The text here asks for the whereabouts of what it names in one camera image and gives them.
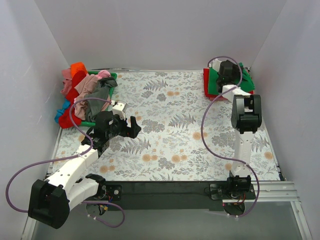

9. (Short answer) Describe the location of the green t shirt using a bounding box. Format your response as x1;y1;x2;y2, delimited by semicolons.
206;61;256;95

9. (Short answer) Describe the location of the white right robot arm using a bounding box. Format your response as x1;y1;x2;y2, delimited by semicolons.
216;60;262;199

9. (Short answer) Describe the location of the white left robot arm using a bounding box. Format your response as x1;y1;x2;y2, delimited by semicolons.
27;111;142;229

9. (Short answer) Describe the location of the grey t shirt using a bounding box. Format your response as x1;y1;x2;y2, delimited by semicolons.
85;77;118;122

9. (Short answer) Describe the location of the green laundry basket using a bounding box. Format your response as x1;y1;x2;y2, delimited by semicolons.
74;70;118;127

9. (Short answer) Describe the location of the crumpled red t shirt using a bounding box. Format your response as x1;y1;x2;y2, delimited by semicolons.
58;71;87;129

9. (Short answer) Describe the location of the blue t shirt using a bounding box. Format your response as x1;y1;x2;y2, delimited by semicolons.
54;98;71;124

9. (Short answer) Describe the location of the orange t shirt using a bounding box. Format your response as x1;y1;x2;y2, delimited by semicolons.
70;62;88;77

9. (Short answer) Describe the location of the folded red t shirt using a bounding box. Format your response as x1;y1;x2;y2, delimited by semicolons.
203;67;255;100

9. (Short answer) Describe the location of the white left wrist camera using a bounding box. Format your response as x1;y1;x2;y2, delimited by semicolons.
111;100;128;120

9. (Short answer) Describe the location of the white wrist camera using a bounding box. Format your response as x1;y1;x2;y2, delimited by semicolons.
208;58;222;72
111;100;128;120

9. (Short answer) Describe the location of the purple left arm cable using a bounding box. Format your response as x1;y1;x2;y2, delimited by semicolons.
5;97;126;228

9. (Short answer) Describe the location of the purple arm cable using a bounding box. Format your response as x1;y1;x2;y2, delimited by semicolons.
5;97;126;228
200;55;260;218

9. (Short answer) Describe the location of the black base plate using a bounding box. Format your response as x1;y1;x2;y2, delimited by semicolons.
87;181;256;211

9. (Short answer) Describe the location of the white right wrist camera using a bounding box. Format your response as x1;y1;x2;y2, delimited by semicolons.
208;58;222;72

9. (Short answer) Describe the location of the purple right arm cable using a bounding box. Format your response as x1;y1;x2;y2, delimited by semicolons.
200;55;260;218

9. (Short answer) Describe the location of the aluminium frame rail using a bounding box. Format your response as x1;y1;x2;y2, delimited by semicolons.
22;181;312;240

